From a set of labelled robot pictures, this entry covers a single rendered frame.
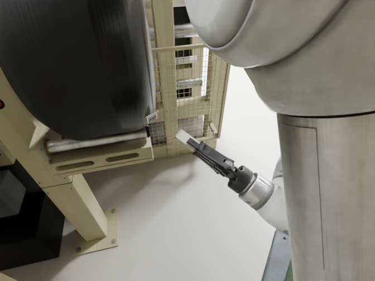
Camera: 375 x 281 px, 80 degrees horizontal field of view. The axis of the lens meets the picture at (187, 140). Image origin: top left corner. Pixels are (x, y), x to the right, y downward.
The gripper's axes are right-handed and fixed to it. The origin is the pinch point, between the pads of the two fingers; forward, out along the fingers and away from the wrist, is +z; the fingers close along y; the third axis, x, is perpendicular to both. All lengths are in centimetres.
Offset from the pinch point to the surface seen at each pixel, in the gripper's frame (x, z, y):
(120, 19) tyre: 4.7, 23.0, -24.3
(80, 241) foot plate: -67, 22, 98
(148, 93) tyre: 1.1, 14.3, -9.6
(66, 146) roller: -22.0, 32.1, 16.1
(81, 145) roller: -18.9, 28.6, 16.5
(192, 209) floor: -9, -26, 102
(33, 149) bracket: -28.3, 36.7, 11.1
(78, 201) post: -41, 28, 58
